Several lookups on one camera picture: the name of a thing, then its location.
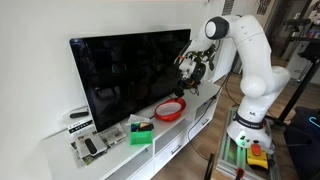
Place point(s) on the yellow emergency stop box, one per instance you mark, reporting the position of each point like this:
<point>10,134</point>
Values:
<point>257,158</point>

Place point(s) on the black flat screen television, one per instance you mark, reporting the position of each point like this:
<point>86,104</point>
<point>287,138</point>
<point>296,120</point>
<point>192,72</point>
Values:
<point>130,73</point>

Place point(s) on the green plastic box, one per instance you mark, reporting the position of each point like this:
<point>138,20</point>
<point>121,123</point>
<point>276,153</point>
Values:
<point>141,137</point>

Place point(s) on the folded newspaper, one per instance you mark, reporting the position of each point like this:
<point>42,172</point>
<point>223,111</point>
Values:
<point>113,134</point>

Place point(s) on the black tripod stand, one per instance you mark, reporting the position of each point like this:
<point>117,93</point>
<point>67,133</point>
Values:
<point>300,86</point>

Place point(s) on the black chair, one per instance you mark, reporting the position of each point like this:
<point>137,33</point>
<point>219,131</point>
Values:
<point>305,143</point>

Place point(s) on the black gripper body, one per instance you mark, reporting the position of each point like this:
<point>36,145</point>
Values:
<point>196,76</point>

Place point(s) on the grey flat device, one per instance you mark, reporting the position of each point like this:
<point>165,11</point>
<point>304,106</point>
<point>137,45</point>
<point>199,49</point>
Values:
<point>96,142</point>

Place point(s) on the black remote control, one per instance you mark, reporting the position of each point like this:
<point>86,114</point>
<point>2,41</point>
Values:
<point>79,114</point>
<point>90,146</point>

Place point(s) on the red bowl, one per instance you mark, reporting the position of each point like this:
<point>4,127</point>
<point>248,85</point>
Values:
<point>170,111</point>

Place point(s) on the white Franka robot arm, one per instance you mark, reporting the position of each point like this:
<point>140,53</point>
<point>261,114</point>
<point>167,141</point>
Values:
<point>256,66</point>

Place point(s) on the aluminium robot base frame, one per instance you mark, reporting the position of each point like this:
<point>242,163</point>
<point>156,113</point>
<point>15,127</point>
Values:
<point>230,156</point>

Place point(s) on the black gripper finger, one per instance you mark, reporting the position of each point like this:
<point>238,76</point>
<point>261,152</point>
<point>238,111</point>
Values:
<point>188,89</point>
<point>178,91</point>

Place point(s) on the white set-top box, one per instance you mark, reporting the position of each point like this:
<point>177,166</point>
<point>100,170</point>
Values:
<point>79,126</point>

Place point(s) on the printed magazine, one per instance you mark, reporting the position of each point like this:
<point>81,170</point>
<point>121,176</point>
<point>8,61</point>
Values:
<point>85,159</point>

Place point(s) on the white TV cabinet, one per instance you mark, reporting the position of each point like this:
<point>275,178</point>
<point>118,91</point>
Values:
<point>166,133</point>

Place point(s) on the white tissue paper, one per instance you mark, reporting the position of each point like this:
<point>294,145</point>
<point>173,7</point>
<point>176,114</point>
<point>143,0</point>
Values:
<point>136,119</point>

